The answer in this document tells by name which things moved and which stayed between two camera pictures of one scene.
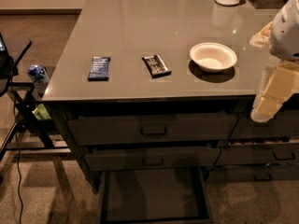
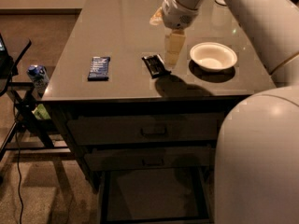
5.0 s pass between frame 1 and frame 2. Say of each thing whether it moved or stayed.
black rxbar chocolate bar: stayed
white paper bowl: stayed
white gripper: moved
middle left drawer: stayed
